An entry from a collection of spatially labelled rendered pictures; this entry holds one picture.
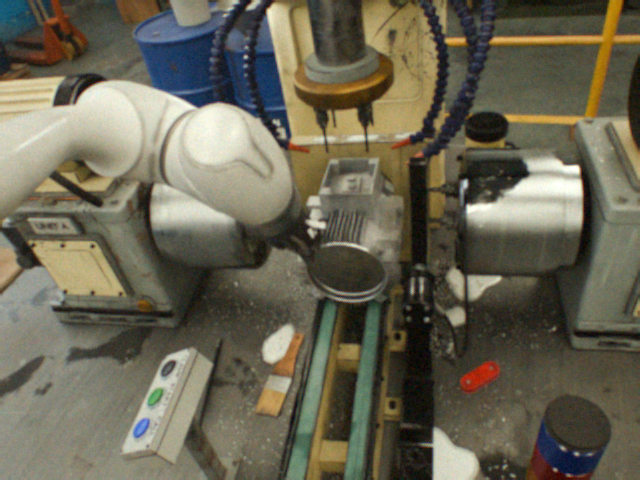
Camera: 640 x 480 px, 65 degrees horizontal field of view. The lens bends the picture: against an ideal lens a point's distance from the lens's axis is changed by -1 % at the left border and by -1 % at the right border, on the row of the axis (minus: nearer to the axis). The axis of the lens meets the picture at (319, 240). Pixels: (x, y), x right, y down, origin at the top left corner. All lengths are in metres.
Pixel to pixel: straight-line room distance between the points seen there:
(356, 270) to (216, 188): 0.58
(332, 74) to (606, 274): 0.59
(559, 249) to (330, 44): 0.52
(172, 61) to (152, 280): 1.90
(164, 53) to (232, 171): 2.41
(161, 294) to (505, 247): 0.74
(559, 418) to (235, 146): 0.42
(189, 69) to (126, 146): 2.31
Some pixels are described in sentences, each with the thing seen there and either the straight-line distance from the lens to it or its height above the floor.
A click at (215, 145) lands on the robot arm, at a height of 1.45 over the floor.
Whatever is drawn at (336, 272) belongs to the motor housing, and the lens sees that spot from 1.07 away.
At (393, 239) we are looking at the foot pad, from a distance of 0.94.
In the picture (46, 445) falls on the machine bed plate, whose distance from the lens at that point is 1.24.
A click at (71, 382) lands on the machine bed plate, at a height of 0.80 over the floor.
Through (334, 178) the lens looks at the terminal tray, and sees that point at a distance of 1.04.
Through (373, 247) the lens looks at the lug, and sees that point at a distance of 0.91.
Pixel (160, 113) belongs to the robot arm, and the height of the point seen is 1.45.
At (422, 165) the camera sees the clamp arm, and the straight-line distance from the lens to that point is 0.82.
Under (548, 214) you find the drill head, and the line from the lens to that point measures 0.95.
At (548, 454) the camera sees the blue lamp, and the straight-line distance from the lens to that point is 0.59.
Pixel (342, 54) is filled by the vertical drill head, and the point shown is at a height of 1.38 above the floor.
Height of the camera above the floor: 1.70
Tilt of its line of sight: 41 degrees down
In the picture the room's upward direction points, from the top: 11 degrees counter-clockwise
